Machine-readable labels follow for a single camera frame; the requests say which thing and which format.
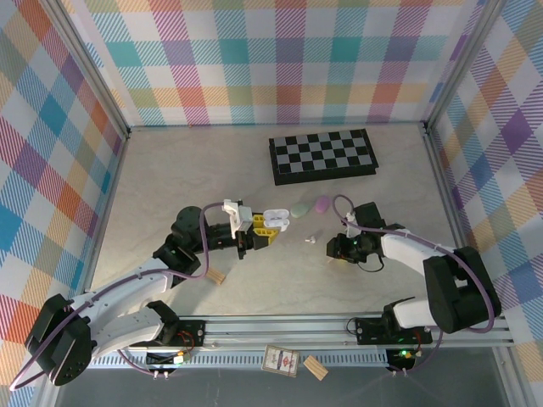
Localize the black grey chessboard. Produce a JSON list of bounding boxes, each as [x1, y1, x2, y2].
[[268, 128, 380, 187]]

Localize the white earbud charging case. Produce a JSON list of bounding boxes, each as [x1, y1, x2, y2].
[[262, 209, 294, 231]]

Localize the perforated metal cable tray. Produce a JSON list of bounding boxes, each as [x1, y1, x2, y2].
[[67, 351, 389, 370]]

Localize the black power connector board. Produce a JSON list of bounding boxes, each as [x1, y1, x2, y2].
[[387, 346, 419, 377], [145, 349, 191, 381]]

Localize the aluminium side rail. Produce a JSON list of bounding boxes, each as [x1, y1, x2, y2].
[[423, 122, 529, 407], [76, 133, 131, 306]]

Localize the playing card box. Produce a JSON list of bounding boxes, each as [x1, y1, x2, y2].
[[262, 345, 301, 378]]

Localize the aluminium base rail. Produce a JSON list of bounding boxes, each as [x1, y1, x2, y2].
[[82, 315, 512, 354]]

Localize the aluminium frame post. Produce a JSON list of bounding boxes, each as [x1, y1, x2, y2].
[[50, 0, 132, 139], [422, 0, 508, 133]]

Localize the wooden block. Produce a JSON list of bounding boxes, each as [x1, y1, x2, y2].
[[203, 266, 228, 287], [302, 354, 330, 382]]

